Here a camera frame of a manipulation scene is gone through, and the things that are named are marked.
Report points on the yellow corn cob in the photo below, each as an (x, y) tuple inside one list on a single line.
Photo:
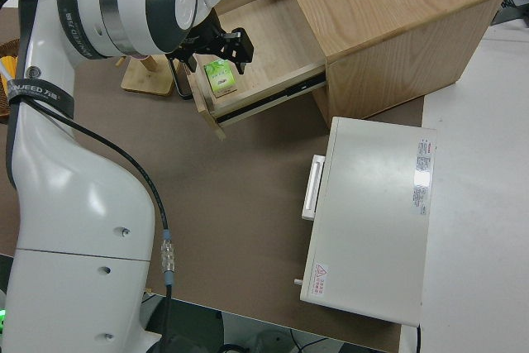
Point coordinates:
[(6, 63)]

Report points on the white device with green light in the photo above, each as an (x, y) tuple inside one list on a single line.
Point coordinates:
[(2, 318)]

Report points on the light wooden cabinet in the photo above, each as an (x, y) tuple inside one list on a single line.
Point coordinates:
[(392, 18)]

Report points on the metal drawer slide rail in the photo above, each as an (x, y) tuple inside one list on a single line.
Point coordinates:
[(268, 101)]

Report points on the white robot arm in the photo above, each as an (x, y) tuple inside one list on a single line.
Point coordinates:
[(74, 212)]

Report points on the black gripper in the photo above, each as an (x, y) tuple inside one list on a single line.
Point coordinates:
[(202, 41)]

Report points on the brown wicker basket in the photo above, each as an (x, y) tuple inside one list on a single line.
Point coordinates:
[(7, 111)]

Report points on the small green carton box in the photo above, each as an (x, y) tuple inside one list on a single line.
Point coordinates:
[(221, 77)]

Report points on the light wooden drawer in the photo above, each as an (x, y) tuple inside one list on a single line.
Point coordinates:
[(268, 30)]

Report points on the brown table mat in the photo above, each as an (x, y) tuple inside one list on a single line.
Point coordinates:
[(231, 204)]

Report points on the white microwave oven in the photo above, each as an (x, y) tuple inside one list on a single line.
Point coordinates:
[(368, 220)]

